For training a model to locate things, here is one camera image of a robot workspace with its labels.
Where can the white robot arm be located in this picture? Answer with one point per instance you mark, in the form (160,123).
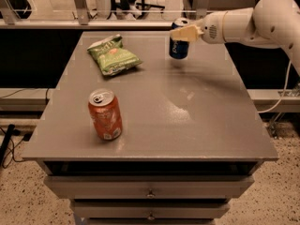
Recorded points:
(270,24)

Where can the drawer with knob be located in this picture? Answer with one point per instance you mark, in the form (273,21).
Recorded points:
(149,210)
(96,187)

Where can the upper drawer with knob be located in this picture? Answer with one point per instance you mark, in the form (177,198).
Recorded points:
(96,187)

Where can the orange coke can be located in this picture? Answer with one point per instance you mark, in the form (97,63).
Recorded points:
(105,113)

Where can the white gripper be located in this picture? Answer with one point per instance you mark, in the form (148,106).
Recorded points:
(211,28)

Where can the grey drawer cabinet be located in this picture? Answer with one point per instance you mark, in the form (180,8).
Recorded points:
(181,118)

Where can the lower drawer with knob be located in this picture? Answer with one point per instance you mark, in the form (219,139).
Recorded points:
(149,210)

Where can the metal railing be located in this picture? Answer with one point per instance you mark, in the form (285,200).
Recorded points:
(96,14)

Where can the green chip bag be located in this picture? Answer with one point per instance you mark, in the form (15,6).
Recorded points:
(111,57)

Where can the blue pepsi can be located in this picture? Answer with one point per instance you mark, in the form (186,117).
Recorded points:
(178,49)

